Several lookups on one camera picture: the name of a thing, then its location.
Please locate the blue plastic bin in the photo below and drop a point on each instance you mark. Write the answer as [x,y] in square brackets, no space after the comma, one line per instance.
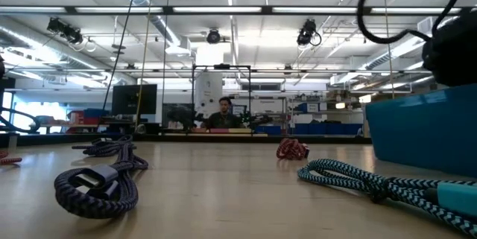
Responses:
[428,131]

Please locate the background black robot arm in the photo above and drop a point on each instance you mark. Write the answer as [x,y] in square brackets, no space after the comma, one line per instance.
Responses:
[259,120]

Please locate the person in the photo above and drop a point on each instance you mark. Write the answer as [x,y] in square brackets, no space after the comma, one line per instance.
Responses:
[223,120]

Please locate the white cylindrical tank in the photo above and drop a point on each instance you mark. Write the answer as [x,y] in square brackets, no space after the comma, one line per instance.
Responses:
[208,90]

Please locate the black background monitor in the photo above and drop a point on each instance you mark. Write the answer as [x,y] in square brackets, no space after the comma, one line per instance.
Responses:
[134,99]

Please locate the red storage box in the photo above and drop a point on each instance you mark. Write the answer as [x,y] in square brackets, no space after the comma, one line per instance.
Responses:
[78,118]

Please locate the black ceiling camera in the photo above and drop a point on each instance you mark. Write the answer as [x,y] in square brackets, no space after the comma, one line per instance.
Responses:
[65,30]
[307,32]
[213,36]

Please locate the black aluminium rig frame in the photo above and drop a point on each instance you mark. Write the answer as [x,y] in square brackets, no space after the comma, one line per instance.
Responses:
[266,9]

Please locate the black background station frame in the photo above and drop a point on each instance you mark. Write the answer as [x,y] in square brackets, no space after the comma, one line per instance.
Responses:
[221,66]

